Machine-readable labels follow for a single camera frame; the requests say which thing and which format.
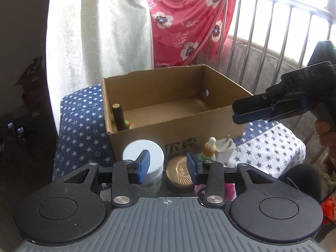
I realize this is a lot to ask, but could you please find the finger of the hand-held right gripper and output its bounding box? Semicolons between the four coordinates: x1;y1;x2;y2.
232;92;276;114
233;98;307;125

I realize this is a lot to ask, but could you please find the pink floral cloth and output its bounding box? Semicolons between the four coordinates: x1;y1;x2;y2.
144;0;237;69

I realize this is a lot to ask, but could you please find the person's right hand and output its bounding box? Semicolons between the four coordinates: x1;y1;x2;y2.
315;121;336;154

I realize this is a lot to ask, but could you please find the round gold-lidded jar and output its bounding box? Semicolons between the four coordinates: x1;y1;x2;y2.
165;156;196;188

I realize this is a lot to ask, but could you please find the blue and white star blanket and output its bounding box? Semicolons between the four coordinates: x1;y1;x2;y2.
52;84;306;181

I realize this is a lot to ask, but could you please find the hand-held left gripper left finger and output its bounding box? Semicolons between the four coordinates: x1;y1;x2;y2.
63;150;151;209

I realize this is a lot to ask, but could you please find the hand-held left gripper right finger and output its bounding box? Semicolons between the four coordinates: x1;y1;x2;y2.
186;152;277;209

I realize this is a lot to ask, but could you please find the white bottle with green label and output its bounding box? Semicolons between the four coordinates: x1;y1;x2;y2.
122;140;165;187

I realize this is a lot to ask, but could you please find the white patterned curtain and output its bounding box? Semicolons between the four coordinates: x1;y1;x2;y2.
46;0;154;137

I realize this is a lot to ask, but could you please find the pale woven rope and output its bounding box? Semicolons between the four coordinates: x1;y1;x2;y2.
319;154;336;187

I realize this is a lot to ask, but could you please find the orange plastic item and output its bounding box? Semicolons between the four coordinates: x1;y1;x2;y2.
322;197;336;225

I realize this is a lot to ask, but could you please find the orange dropper bottle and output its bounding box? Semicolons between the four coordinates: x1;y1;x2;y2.
201;137;217;162

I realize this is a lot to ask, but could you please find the pink plastic item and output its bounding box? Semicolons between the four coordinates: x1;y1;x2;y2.
194;183;235;201

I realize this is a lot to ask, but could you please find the dark cylindrical stick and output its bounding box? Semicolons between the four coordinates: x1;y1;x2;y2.
112;104;126;132

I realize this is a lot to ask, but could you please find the white plug charger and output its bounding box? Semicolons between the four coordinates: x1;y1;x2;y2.
215;135;237;167

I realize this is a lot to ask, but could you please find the black round cushion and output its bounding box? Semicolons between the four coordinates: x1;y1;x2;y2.
278;163;323;202

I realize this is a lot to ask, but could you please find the cardboard box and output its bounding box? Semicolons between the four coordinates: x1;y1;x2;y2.
101;64;254;163

